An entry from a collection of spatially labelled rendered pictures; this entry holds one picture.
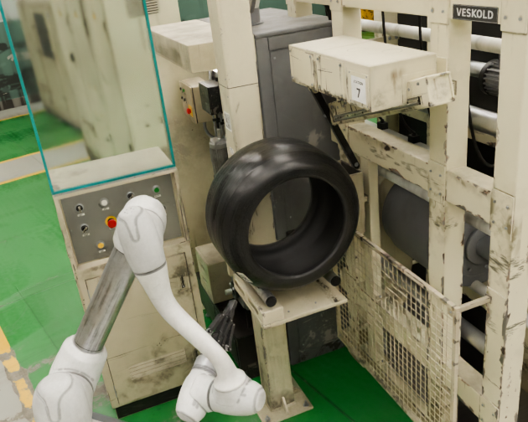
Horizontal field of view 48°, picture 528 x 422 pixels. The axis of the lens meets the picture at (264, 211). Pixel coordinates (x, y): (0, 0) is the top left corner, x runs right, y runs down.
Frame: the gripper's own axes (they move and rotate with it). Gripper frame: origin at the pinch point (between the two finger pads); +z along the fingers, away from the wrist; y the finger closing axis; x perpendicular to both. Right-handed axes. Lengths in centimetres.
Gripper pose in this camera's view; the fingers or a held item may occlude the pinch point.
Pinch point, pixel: (230, 309)
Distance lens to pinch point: 213.5
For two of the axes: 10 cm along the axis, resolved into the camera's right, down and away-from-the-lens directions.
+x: 7.8, -1.9, -6.0
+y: 5.6, 6.6, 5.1
